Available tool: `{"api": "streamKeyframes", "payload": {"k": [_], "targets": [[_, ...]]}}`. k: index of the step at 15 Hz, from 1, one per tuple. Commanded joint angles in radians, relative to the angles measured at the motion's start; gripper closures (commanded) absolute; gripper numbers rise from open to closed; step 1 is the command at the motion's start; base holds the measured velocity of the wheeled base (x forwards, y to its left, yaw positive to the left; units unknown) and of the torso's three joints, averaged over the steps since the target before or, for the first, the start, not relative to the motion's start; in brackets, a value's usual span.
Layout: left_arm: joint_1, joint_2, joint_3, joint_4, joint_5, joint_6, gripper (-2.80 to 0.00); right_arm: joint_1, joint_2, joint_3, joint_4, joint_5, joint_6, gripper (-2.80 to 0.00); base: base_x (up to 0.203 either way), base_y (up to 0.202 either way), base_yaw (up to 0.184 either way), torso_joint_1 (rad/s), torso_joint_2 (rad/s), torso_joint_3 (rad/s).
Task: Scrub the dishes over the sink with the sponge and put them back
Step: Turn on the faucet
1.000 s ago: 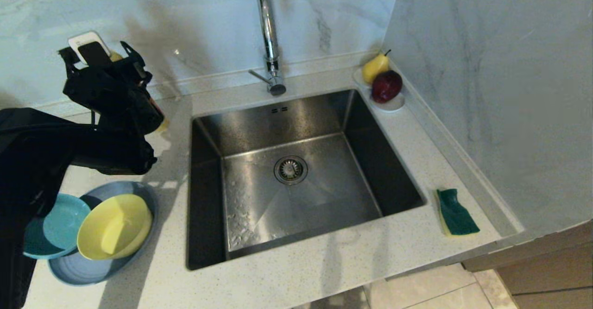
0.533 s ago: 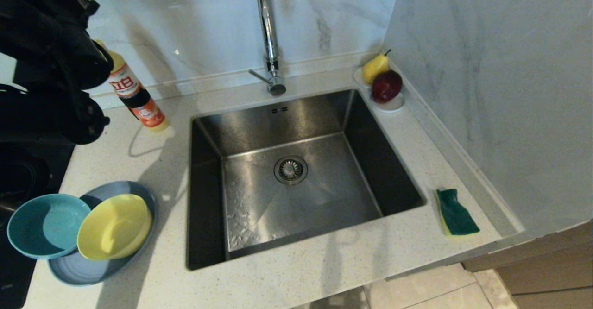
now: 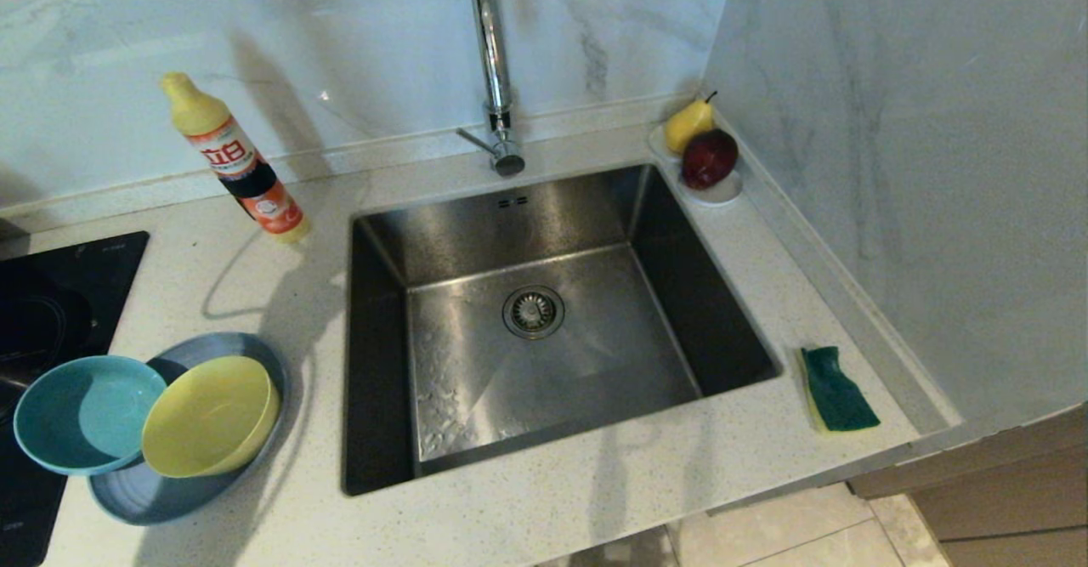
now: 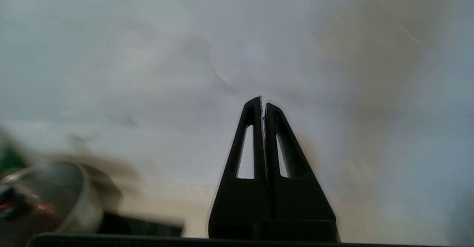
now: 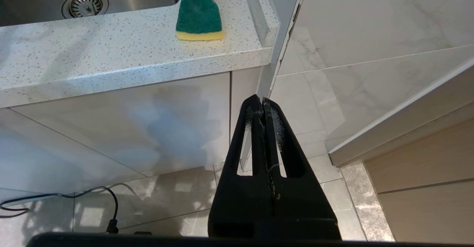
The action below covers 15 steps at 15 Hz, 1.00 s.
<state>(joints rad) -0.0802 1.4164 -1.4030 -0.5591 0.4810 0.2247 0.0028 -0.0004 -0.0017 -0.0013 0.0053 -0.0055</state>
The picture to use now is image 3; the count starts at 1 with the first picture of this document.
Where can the chrome kitchen faucet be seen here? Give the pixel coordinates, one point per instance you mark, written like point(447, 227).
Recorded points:
point(495, 57)

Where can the yellow dish soap bottle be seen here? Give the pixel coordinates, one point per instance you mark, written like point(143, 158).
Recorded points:
point(242, 172)

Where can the green and yellow sponge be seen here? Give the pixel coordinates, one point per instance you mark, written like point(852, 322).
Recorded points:
point(837, 393)

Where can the stainless steel sink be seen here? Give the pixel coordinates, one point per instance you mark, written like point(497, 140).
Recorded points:
point(552, 354)

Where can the grey-blue plate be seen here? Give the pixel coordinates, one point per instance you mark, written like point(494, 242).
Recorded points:
point(161, 499)

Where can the teal bowl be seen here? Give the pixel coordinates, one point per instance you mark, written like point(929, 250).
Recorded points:
point(85, 418)

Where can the black induction cooktop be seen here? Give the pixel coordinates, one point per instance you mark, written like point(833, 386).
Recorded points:
point(51, 303)

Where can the yellow pear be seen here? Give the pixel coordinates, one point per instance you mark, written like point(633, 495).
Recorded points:
point(684, 129)

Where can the light wood cabinet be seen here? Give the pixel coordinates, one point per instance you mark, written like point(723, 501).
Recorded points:
point(1003, 490)

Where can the metal sink drain strainer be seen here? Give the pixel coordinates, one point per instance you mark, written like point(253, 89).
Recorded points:
point(534, 312)

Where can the dark red apple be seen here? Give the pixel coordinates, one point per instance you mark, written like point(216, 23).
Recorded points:
point(708, 159)

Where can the yellow bowl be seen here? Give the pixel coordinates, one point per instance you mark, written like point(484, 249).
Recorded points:
point(208, 418)

